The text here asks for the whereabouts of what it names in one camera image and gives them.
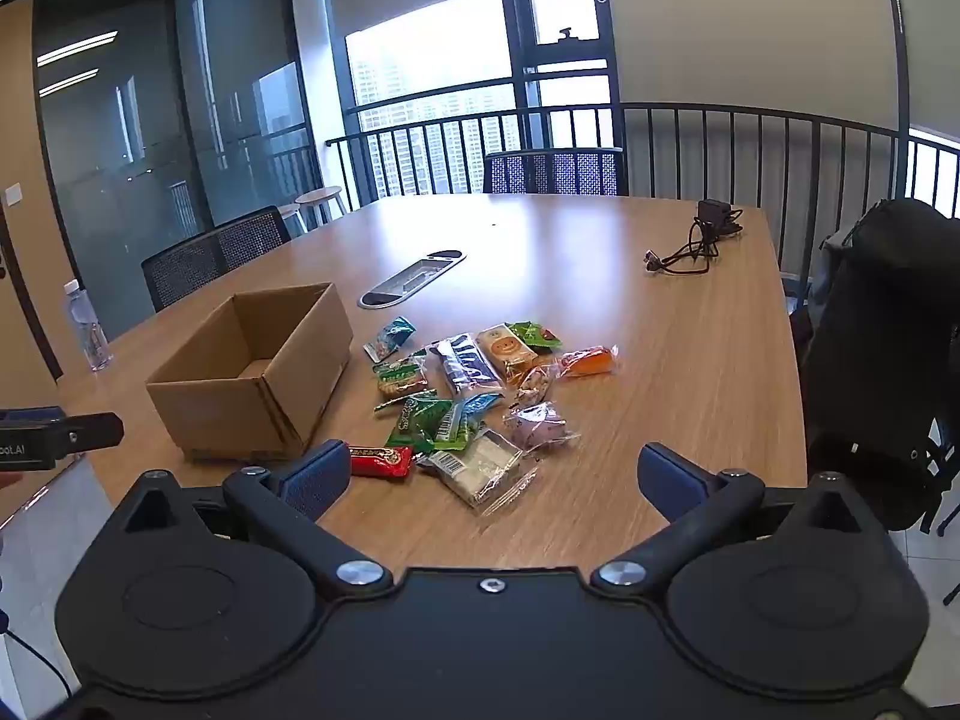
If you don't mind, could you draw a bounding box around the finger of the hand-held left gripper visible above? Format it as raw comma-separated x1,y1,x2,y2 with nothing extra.
58,412,125,457

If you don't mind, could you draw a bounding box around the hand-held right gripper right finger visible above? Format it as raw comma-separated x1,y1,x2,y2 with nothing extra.
589,442,863,592

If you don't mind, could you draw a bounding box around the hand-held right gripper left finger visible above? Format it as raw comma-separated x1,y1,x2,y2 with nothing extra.
120,439,395,592

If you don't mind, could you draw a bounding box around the cardboard box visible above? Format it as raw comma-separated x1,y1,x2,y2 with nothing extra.
145,283,354,464

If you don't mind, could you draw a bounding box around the orange snack packet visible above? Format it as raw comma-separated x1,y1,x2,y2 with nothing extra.
559,345,620,380

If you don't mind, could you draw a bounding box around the red snack bar packet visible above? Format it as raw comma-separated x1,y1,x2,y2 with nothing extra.
349,444,415,479

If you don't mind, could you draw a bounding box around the clear plastic water bottle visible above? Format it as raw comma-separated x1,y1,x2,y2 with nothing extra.
61,279,113,372

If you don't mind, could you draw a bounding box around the large green snack packet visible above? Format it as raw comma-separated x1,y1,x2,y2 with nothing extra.
385,397,458,455

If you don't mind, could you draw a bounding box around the thin green strip packet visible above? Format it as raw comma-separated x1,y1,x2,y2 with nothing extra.
373,388,438,415

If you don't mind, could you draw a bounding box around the green and red cracker packet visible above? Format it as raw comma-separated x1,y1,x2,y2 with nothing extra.
373,358,430,400

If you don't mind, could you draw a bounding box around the clear packet with purple snack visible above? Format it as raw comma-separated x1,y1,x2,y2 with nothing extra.
502,403,582,455

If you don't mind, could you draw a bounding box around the teal snack packet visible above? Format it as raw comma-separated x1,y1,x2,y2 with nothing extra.
363,315,417,362

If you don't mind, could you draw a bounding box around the clear packet of brown nuts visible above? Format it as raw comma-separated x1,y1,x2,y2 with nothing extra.
516,364,556,407

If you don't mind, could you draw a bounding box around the blue and green snack packet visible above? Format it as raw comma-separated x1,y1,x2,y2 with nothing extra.
435,392,505,451

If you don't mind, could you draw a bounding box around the blue and white striped packet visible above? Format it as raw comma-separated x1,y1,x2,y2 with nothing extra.
431,336,502,395

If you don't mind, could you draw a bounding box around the black mesh office chair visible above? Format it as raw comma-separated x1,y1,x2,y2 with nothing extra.
141,205,292,313
483,148,628,197

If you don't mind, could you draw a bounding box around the beige biscuit packet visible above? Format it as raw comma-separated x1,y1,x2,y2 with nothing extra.
476,324,537,385

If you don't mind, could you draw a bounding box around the black backpack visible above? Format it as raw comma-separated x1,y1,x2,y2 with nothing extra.
796,198,960,535

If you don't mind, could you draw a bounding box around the black power adapter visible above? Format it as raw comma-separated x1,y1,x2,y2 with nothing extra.
696,199,745,239

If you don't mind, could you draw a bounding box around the wooden door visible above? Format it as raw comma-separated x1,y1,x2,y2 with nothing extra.
0,0,67,385

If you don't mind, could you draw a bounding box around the black metal railing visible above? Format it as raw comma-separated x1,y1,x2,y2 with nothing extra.
324,102,960,293

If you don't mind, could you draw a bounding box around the silver table cable port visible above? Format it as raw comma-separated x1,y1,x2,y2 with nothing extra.
358,248,467,309

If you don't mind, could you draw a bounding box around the black cable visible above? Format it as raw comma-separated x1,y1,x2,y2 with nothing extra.
643,221,725,275

